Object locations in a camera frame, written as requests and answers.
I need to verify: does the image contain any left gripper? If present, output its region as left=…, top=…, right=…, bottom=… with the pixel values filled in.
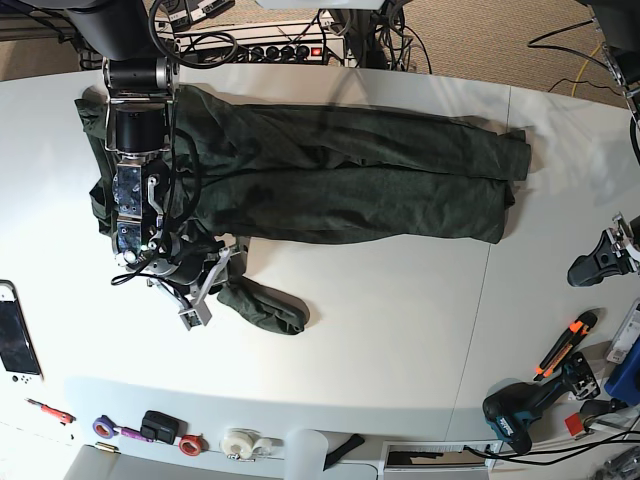
left=567, top=212, right=639, bottom=287

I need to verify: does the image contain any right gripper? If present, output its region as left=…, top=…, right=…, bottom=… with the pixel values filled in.
left=144, top=237, right=250, bottom=312

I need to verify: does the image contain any dark green t-shirt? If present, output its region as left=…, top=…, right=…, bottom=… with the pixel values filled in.
left=74, top=83, right=532, bottom=337

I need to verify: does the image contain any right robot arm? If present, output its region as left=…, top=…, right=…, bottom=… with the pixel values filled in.
left=64, top=1, right=238, bottom=327

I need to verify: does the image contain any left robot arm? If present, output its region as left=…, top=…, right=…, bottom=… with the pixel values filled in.
left=567, top=1, right=639, bottom=287

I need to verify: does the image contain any orange black utility knife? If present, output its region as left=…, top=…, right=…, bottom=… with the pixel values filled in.
left=533, top=310, right=598, bottom=382

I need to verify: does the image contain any blue box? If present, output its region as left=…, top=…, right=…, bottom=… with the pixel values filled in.
left=604, top=340, right=640, bottom=406

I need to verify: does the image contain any clear tape dispenser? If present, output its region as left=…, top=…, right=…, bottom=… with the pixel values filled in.
left=219, top=428, right=284, bottom=461

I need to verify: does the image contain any red tape roll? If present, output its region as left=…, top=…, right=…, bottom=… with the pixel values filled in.
left=178, top=435, right=206, bottom=457

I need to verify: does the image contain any white translucent cup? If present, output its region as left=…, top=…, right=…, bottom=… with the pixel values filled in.
left=284, top=429, right=329, bottom=480

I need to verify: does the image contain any purple tape roll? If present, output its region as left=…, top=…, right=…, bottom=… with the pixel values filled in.
left=92, top=415, right=119, bottom=439

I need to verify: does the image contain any white power strip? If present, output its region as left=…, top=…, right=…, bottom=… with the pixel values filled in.
left=163, top=18, right=351, bottom=65

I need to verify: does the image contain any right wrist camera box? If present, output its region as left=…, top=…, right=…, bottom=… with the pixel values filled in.
left=179, top=302, right=212, bottom=330

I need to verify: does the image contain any black action camera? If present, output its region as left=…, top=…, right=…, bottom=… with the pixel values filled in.
left=140, top=410, right=180, bottom=445

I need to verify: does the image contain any teal black cordless drill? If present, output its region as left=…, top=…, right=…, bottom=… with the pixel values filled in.
left=482, top=352, right=601, bottom=455

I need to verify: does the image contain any yellow cable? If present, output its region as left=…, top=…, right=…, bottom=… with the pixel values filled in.
left=570, top=9, right=632, bottom=98

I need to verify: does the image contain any red handled screwdriver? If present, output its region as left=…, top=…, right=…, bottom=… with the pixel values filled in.
left=25, top=398, right=75, bottom=425

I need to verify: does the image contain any black tablet with white frame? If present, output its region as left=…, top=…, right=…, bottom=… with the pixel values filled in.
left=1, top=280, right=43, bottom=385

